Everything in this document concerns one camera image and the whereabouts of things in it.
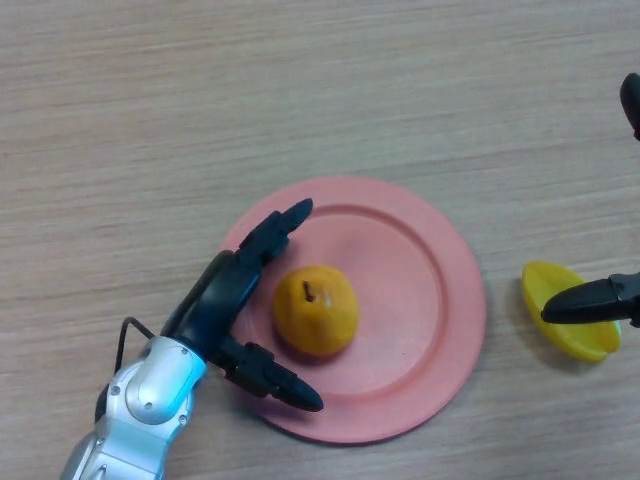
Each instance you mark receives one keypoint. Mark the yellow pear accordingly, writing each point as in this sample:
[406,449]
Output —
[320,320]

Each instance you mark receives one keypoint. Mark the yellow starfruit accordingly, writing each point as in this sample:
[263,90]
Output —
[545,280]

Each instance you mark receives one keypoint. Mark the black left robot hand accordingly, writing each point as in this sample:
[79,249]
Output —
[215,300]

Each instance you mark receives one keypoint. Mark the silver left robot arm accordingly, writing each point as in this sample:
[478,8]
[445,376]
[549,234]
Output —
[150,390]

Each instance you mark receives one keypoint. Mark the pink round plate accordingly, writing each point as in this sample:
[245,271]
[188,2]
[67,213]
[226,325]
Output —
[410,310]

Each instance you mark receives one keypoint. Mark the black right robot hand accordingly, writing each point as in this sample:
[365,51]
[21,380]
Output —
[585,302]

